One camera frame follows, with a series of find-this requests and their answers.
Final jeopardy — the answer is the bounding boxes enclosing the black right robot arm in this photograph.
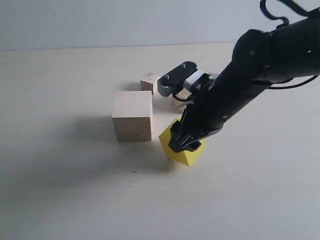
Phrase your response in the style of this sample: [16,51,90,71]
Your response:
[165,0,320,153]

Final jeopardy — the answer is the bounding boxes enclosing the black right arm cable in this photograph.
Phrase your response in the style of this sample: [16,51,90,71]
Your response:
[259,0,320,90]

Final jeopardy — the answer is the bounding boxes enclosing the small pale wooden cube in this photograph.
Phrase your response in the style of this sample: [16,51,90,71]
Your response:
[140,72,160,95]

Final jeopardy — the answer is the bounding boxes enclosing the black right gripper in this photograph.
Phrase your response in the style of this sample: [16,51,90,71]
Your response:
[168,82,225,153]

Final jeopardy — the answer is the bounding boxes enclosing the medium bare wooden cube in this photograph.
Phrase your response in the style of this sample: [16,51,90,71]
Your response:
[171,89,191,114]

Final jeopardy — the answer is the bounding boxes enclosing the yellow painted cube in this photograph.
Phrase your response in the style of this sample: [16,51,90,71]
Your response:
[158,118,206,167]

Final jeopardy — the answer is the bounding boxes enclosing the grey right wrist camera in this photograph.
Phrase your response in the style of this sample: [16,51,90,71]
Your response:
[157,61,210,97]

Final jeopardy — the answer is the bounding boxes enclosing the large pale wooden cube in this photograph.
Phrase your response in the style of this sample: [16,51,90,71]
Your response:
[112,90,153,142]

